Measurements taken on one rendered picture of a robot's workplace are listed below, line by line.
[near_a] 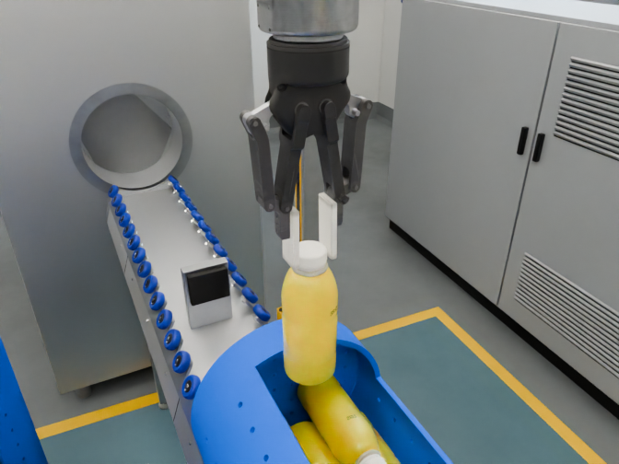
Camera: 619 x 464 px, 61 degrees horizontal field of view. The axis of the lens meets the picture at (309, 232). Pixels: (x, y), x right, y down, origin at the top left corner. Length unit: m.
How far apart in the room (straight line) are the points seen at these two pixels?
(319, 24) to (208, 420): 0.51
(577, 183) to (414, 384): 1.06
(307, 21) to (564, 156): 1.93
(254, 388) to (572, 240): 1.85
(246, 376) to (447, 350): 1.98
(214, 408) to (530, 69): 1.98
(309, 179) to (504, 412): 1.45
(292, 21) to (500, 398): 2.16
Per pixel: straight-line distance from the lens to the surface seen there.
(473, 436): 2.29
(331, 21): 0.46
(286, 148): 0.51
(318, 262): 0.57
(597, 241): 2.28
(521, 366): 2.64
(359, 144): 0.54
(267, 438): 0.64
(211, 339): 1.20
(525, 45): 2.42
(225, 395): 0.71
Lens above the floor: 1.71
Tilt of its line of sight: 29 degrees down
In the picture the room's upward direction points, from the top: straight up
